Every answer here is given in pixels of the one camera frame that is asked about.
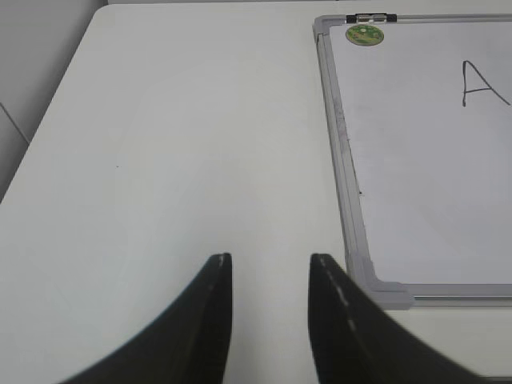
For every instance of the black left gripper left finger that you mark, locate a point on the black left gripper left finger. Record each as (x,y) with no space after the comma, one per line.
(187,343)

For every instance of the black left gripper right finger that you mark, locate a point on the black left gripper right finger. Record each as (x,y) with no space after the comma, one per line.
(354,341)

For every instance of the round green magnet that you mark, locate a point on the round green magnet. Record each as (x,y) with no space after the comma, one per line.
(365,35)

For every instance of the white board with aluminium frame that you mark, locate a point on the white board with aluminium frame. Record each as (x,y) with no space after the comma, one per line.
(420,136)

